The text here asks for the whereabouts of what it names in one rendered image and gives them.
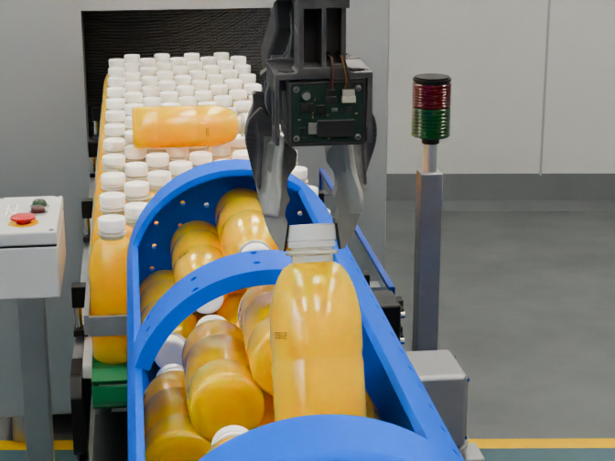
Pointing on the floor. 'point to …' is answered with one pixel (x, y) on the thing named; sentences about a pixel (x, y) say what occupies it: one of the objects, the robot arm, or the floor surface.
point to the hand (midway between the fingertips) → (310, 230)
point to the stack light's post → (426, 260)
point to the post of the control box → (36, 379)
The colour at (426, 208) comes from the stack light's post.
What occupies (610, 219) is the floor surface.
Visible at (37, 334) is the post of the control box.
